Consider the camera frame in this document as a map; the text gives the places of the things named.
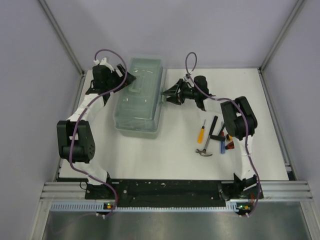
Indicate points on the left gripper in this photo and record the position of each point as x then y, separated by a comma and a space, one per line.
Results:
129, 79

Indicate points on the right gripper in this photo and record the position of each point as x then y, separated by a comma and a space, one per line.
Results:
178, 100

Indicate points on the translucent green tool box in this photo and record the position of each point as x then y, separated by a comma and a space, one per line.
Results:
138, 108

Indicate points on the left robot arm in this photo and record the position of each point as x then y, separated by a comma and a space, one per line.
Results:
76, 143

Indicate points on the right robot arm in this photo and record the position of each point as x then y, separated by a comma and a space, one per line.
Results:
239, 121

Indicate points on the small black mallet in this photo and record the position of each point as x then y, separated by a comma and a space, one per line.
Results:
220, 136

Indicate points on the orange black utility knife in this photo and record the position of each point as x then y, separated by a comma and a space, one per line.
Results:
229, 137

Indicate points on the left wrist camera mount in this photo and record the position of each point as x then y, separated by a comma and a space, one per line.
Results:
104, 62

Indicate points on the orange handled screwdriver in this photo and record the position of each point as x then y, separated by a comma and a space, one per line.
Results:
201, 133

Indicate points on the claw hammer black handle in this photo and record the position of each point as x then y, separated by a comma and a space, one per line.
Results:
203, 152

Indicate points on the blue handled screwdriver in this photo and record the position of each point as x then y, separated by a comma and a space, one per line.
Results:
222, 147

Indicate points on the red handled pliers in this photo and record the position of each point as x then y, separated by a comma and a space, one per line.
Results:
230, 146

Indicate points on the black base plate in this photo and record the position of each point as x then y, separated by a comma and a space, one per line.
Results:
165, 193

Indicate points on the grey slotted cable duct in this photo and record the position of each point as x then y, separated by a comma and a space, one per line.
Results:
101, 207

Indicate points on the aluminium frame rail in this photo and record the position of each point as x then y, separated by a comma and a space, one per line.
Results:
272, 191

